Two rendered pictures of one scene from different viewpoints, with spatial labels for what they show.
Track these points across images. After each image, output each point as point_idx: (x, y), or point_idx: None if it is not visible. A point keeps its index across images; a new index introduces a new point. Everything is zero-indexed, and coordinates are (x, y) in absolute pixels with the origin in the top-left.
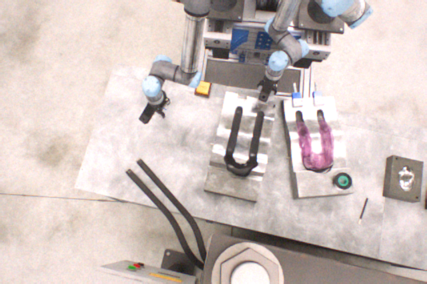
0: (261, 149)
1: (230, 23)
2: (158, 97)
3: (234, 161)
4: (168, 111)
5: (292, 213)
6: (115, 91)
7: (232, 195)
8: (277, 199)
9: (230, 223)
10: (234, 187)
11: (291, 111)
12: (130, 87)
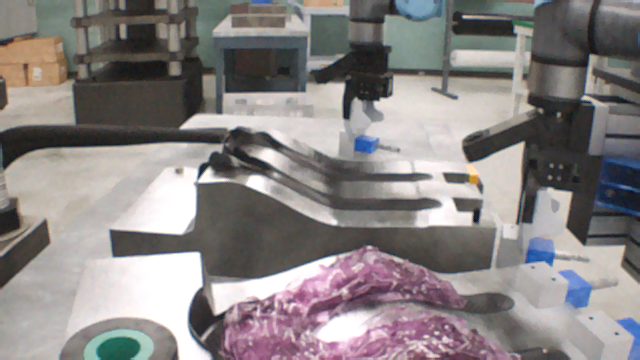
0: (290, 194)
1: (639, 115)
2: (357, 6)
3: (237, 143)
4: (364, 126)
5: (43, 344)
6: (390, 126)
7: (141, 196)
8: None
9: (68, 231)
10: (165, 197)
11: (492, 283)
12: (405, 133)
